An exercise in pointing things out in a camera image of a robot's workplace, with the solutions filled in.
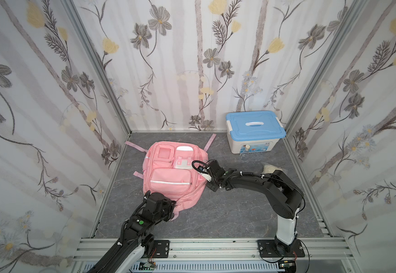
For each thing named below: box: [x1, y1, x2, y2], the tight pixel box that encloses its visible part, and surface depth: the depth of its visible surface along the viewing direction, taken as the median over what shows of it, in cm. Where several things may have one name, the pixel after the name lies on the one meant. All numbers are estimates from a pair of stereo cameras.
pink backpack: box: [124, 133, 217, 222], surface depth 95 cm
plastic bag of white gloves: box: [260, 164, 283, 175], surface depth 101 cm
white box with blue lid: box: [225, 110, 287, 155], surface depth 103 cm
